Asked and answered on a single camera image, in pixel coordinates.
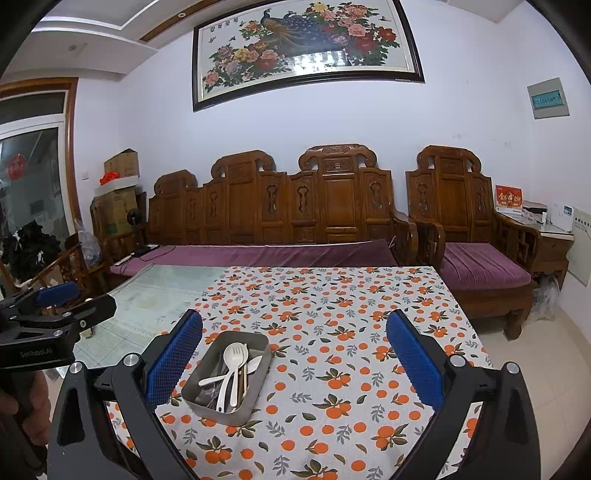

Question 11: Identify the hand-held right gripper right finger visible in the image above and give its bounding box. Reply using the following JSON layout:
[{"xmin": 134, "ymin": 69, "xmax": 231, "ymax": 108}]
[{"xmin": 385, "ymin": 309, "xmax": 542, "ymax": 480}]

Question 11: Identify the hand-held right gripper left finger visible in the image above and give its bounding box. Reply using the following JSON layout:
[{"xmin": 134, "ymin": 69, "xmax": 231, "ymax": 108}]
[{"xmin": 46, "ymin": 309, "xmax": 205, "ymax": 480}]

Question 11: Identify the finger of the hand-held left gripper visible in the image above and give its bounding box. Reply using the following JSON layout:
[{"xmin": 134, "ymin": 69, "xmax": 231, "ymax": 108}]
[
  {"xmin": 11, "ymin": 294, "xmax": 116, "ymax": 342},
  {"xmin": 0, "ymin": 281, "xmax": 80, "ymax": 319}
]

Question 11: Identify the metal fork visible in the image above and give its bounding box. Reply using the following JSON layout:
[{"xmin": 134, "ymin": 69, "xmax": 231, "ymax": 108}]
[{"xmin": 205, "ymin": 369, "xmax": 229, "ymax": 411}]

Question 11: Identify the rectangular metal tray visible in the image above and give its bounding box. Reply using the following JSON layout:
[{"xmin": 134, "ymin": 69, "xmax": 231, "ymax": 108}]
[{"xmin": 181, "ymin": 330, "xmax": 272, "ymax": 426}]

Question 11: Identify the person's left hand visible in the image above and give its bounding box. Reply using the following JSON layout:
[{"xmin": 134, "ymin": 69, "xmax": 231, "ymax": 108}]
[{"xmin": 21, "ymin": 371, "xmax": 51, "ymax": 444}]

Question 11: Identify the small wooden chair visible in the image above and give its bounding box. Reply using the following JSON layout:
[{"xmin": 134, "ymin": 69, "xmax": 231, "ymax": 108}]
[{"xmin": 28, "ymin": 231, "xmax": 109, "ymax": 298}]

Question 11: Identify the pile of dark clothes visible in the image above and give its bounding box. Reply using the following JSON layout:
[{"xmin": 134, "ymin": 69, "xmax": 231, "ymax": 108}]
[{"xmin": 2, "ymin": 220, "xmax": 63, "ymax": 278}]

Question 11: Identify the clear plastic bag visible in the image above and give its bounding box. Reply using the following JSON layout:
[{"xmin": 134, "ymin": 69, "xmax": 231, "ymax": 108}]
[{"xmin": 75, "ymin": 219, "xmax": 105, "ymax": 268}]

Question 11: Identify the orange fruit print tablecloth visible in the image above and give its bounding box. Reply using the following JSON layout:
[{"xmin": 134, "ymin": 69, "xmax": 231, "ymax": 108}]
[{"xmin": 104, "ymin": 265, "xmax": 492, "ymax": 480}]

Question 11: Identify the large brown cardboard box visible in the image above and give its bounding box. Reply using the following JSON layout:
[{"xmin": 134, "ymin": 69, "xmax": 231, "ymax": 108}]
[{"xmin": 99, "ymin": 189, "xmax": 141, "ymax": 236}]

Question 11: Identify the black standing fan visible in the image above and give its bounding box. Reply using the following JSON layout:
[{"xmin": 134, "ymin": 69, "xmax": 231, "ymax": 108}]
[{"xmin": 124, "ymin": 208, "xmax": 153, "ymax": 257}]

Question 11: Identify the square purple armchair cushion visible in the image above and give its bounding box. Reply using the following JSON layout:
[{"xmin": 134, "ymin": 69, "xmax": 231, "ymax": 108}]
[{"xmin": 441, "ymin": 242, "xmax": 533, "ymax": 291}]

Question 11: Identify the flat white storage box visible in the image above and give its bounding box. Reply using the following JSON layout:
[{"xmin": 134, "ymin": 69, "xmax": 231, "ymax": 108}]
[{"xmin": 95, "ymin": 175, "xmax": 140, "ymax": 197}]

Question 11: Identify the long purple sofa cushion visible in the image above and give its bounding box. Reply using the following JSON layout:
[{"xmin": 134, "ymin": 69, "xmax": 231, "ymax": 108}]
[{"xmin": 110, "ymin": 239, "xmax": 399, "ymax": 277}]

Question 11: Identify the crumpled white plastic bag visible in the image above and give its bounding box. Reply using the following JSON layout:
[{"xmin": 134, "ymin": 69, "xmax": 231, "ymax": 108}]
[{"xmin": 531, "ymin": 274, "xmax": 560, "ymax": 321}]

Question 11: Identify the small brown cardboard box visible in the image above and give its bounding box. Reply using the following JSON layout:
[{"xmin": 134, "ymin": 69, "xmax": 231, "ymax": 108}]
[{"xmin": 104, "ymin": 148, "xmax": 140, "ymax": 178}]

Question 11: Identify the carved wooden armchair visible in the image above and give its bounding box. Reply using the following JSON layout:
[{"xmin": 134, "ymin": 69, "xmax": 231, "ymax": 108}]
[{"xmin": 405, "ymin": 145, "xmax": 541, "ymax": 341}]

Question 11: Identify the carved wooden sofa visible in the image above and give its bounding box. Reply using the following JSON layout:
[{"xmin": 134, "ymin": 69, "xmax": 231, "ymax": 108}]
[{"xmin": 108, "ymin": 143, "xmax": 419, "ymax": 289}]

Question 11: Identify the wooden side table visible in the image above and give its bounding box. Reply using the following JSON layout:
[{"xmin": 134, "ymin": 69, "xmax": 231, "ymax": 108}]
[{"xmin": 501, "ymin": 212, "xmax": 575, "ymax": 324}]

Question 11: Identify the flat white and dark box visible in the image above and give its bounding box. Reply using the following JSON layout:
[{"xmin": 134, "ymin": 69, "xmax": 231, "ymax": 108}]
[{"xmin": 522, "ymin": 202, "xmax": 552, "ymax": 224}]

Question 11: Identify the white box-shaped device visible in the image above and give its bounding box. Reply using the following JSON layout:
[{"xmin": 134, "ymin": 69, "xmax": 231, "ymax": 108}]
[{"xmin": 551, "ymin": 202, "xmax": 575, "ymax": 232}]

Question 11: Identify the grey electrical panel box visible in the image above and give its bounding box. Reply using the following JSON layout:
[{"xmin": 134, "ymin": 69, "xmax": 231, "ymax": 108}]
[{"xmin": 527, "ymin": 77, "xmax": 570, "ymax": 120}]

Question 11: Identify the framed peacock flower painting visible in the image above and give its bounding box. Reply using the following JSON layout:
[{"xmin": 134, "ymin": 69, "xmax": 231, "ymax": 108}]
[{"xmin": 191, "ymin": 0, "xmax": 426, "ymax": 113}]

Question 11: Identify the wooden door frame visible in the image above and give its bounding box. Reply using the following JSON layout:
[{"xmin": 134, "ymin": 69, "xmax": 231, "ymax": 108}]
[{"xmin": 0, "ymin": 77, "xmax": 81, "ymax": 232}]

